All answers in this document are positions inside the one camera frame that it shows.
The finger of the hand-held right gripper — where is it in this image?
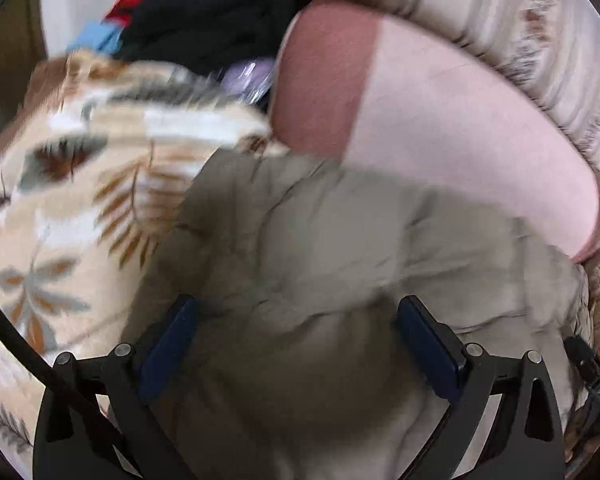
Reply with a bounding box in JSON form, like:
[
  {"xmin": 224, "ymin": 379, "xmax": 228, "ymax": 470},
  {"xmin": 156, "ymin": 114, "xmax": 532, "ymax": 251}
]
[{"xmin": 563, "ymin": 336, "xmax": 600, "ymax": 387}]

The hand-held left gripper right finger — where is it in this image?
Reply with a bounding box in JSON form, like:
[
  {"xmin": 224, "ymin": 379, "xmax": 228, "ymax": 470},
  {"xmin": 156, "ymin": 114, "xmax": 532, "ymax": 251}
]
[{"xmin": 396, "ymin": 295, "xmax": 566, "ymax": 480}]

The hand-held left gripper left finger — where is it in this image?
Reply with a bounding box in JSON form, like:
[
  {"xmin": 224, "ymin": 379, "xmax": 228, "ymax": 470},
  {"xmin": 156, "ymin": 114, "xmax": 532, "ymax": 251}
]
[{"xmin": 32, "ymin": 295, "xmax": 201, "ymax": 480}]

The olive quilted hooded jacket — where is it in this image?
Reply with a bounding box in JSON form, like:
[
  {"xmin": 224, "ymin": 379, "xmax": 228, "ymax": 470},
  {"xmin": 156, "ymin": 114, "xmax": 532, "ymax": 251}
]
[{"xmin": 107, "ymin": 147, "xmax": 593, "ymax": 480}]

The leaf print blanket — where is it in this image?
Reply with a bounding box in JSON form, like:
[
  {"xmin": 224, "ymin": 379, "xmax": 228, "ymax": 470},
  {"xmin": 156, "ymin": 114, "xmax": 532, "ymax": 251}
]
[{"xmin": 0, "ymin": 50, "xmax": 291, "ymax": 466}]

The pink bolster pillow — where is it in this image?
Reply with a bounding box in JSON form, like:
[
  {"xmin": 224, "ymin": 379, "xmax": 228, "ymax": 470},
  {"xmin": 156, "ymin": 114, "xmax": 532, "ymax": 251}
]
[{"xmin": 270, "ymin": 2, "xmax": 600, "ymax": 263}]

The purple plastic bag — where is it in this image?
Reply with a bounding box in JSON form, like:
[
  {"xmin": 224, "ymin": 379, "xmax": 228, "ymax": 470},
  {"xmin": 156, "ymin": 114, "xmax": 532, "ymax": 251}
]
[{"xmin": 220, "ymin": 57, "xmax": 277, "ymax": 102}]

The blue cloth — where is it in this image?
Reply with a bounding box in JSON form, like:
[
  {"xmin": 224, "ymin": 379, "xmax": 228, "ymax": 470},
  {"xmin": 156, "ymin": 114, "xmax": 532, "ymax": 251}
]
[{"xmin": 67, "ymin": 20, "xmax": 124, "ymax": 57}]

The black garment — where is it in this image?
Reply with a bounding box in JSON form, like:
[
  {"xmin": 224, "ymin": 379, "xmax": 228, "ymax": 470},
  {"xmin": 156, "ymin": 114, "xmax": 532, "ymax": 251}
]
[{"xmin": 115, "ymin": 0, "xmax": 331, "ymax": 77}]

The wooden door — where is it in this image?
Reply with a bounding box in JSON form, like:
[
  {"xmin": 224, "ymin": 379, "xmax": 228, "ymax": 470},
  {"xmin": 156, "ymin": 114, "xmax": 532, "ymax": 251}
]
[{"xmin": 0, "ymin": 0, "xmax": 46, "ymax": 111}]

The black cable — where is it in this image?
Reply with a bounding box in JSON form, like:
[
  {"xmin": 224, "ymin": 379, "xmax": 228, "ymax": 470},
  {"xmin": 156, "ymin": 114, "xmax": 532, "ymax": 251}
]
[{"xmin": 0, "ymin": 282, "xmax": 127, "ymax": 442}]

